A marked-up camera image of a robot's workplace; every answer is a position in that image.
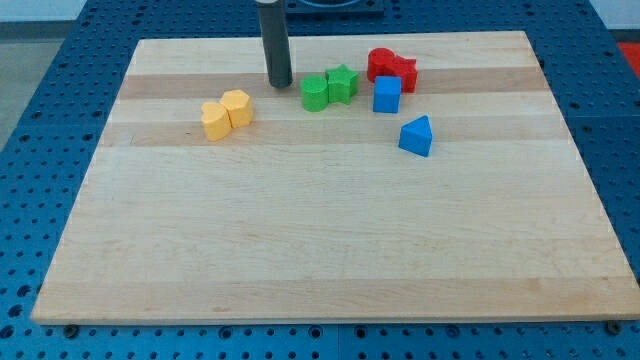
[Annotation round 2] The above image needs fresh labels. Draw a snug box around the wooden board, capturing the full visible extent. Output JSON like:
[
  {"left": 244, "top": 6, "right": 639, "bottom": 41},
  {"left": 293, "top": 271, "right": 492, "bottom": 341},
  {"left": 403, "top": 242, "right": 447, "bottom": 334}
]
[{"left": 31, "top": 31, "right": 639, "bottom": 325}]

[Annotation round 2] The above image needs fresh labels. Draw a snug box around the green cylinder block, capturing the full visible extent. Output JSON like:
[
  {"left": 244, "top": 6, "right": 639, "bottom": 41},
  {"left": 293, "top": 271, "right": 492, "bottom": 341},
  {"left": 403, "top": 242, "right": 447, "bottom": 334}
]
[{"left": 300, "top": 75, "right": 328, "bottom": 112}]

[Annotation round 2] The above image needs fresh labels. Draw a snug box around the green star block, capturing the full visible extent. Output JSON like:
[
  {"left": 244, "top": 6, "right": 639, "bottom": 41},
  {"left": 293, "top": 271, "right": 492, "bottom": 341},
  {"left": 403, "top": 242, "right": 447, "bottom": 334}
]
[{"left": 325, "top": 64, "right": 359, "bottom": 104}]

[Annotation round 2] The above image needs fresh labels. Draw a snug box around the yellow hexagon block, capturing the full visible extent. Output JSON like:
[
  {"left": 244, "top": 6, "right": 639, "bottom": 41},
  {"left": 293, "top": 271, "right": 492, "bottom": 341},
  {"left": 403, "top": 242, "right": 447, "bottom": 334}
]
[{"left": 220, "top": 89, "right": 254, "bottom": 128}]

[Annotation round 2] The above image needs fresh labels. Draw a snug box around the red cylinder block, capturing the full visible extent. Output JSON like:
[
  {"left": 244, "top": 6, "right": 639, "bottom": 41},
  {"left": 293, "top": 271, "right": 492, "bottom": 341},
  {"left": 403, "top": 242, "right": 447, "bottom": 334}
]
[{"left": 367, "top": 47, "right": 395, "bottom": 83}]

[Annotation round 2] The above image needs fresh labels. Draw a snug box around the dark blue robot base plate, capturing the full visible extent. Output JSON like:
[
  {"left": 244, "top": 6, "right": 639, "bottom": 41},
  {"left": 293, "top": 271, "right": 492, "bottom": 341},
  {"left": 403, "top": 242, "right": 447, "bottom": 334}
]
[{"left": 285, "top": 0, "right": 385, "bottom": 15}]

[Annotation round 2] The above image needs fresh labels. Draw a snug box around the yellow heart block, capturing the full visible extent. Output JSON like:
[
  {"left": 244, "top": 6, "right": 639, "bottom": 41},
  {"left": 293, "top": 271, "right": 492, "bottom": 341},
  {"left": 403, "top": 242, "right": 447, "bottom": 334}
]
[{"left": 201, "top": 102, "right": 232, "bottom": 141}]

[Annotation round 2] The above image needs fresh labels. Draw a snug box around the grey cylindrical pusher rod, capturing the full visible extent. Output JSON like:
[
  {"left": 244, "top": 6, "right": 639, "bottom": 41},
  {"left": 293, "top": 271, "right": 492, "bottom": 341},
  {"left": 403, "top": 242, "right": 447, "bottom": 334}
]
[{"left": 256, "top": 0, "right": 293, "bottom": 89}]

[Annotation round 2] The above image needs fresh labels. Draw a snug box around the blue cube block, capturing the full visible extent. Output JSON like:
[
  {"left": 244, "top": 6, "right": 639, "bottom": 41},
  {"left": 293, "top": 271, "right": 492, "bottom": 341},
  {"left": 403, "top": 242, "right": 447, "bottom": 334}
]
[{"left": 372, "top": 76, "right": 402, "bottom": 113}]

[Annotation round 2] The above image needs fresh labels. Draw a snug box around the red object at edge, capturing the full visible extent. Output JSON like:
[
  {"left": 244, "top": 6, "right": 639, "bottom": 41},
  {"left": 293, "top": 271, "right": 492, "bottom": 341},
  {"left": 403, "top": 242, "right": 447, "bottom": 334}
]
[{"left": 617, "top": 42, "right": 640, "bottom": 77}]

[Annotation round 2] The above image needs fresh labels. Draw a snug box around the red star block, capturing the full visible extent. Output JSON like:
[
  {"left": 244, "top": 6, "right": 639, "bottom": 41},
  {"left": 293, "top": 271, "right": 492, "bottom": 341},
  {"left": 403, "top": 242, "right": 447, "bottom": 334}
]
[{"left": 385, "top": 55, "right": 418, "bottom": 93}]

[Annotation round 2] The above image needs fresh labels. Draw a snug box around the blue triangle block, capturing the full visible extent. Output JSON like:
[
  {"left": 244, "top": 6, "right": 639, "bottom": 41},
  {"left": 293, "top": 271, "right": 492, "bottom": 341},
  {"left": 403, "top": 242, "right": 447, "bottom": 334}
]
[{"left": 398, "top": 115, "right": 433, "bottom": 157}]

